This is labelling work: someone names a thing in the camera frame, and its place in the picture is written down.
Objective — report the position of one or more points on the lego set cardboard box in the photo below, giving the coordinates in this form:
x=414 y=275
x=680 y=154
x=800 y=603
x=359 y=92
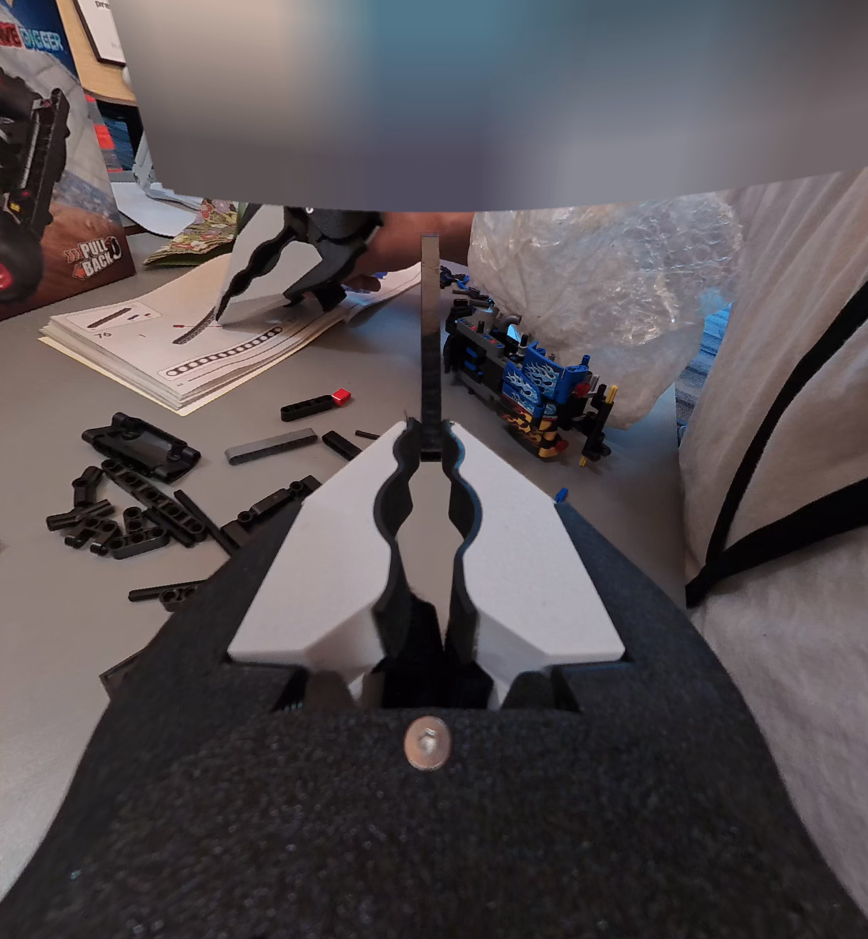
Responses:
x=30 y=220

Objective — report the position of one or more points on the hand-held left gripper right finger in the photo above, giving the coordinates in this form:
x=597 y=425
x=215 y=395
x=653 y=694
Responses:
x=544 y=579

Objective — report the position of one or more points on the person's white garment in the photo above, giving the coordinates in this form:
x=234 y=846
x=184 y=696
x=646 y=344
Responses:
x=808 y=733

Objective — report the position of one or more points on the partly built blue lego vehicle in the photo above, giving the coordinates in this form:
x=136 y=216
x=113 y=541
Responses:
x=529 y=389

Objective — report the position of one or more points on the black lego angled connector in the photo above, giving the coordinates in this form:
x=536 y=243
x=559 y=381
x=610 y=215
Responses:
x=170 y=593

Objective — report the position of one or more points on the white metal book stand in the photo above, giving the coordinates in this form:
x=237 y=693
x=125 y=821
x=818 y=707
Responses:
x=161 y=216

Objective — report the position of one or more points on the long black lego beam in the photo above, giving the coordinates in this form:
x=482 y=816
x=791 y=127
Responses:
x=430 y=345

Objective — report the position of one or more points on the black beam with red pin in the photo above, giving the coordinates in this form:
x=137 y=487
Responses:
x=309 y=407

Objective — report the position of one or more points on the white paper manual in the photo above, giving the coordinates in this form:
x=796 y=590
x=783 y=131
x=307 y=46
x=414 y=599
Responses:
x=104 y=29

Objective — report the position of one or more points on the pile of black lego connectors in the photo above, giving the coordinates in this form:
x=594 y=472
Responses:
x=140 y=513

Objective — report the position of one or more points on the grey lego beam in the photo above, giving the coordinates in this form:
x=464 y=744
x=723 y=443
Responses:
x=272 y=447

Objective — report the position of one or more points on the cluster of small lego pins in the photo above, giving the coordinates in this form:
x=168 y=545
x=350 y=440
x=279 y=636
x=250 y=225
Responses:
x=462 y=286

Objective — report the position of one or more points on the large crumpled clear plastic bag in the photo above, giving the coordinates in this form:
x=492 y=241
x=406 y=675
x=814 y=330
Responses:
x=595 y=293

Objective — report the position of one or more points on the black lego frame piece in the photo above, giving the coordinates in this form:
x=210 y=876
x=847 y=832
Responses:
x=272 y=506

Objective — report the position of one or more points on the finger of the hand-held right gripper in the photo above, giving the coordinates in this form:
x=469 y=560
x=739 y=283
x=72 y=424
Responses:
x=247 y=238
x=280 y=275

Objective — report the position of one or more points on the wooden stand board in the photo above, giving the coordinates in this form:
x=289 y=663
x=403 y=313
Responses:
x=67 y=44

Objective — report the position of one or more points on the folded colourful leaflet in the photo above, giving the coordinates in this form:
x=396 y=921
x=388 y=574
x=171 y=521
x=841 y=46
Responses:
x=199 y=235

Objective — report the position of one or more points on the black ringed lego plate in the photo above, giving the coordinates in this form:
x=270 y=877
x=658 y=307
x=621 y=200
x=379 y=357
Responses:
x=124 y=673

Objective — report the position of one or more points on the short black lego beam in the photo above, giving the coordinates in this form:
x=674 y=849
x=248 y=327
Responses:
x=341 y=445

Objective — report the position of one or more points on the person's right hand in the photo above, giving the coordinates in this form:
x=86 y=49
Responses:
x=397 y=246

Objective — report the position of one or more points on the open lego instruction booklet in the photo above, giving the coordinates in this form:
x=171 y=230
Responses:
x=184 y=352

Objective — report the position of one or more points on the black lego panel piece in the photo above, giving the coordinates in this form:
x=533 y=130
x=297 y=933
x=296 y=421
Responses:
x=144 y=447

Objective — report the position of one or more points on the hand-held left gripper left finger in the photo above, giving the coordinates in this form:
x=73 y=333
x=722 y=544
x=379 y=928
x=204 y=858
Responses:
x=309 y=579

